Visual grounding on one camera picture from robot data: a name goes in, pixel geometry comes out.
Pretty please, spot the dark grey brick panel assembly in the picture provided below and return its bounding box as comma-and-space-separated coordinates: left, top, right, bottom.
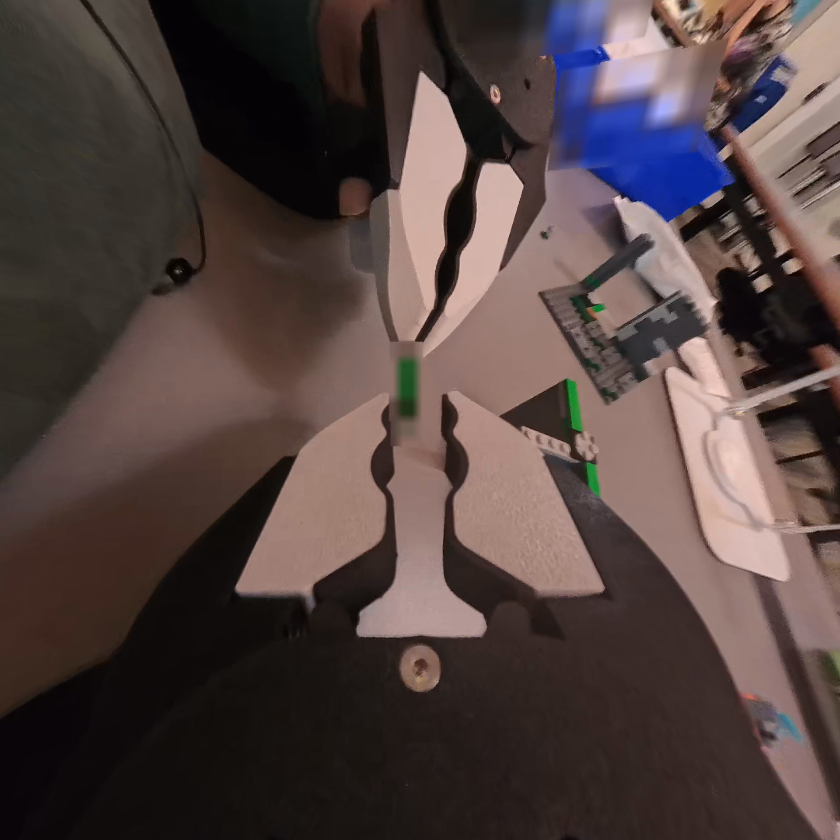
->
502, 379, 602, 500

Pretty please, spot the blue plastic bin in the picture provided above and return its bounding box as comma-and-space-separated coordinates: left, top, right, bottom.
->
705, 56, 799, 133
550, 39, 737, 222

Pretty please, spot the small orange blue brick figure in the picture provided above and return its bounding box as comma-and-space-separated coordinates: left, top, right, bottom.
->
742, 692, 805, 750

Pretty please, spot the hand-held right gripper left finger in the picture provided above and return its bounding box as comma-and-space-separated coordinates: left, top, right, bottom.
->
235, 392, 396, 599

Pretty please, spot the person's left hand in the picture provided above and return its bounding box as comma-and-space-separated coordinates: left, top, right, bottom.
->
320, 0, 380, 219

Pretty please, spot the person's green hoodie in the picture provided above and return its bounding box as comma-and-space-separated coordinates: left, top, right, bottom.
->
0, 0, 206, 476

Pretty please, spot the grey desk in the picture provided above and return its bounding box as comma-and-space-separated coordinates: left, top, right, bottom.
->
0, 150, 840, 840

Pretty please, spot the white paper bag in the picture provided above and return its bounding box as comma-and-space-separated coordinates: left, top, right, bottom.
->
613, 196, 735, 401

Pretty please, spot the white desk stand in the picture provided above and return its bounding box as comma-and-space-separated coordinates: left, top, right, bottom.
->
664, 364, 840, 582

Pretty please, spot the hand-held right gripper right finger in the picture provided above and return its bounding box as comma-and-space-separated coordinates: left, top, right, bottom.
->
444, 391, 606, 599

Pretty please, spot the black office chair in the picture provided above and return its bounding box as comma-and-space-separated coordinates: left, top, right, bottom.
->
714, 266, 823, 360

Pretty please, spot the light grey studded brick plate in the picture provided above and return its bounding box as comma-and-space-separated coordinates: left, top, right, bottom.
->
521, 425, 600, 466

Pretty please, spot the black cable with plug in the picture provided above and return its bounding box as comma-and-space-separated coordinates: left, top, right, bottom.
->
79, 0, 208, 298

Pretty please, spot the grey brick baseplate build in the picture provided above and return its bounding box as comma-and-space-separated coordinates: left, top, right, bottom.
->
539, 235, 714, 405

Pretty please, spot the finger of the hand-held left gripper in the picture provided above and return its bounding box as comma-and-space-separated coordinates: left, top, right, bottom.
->
419, 161, 526, 347
351, 71, 475, 344

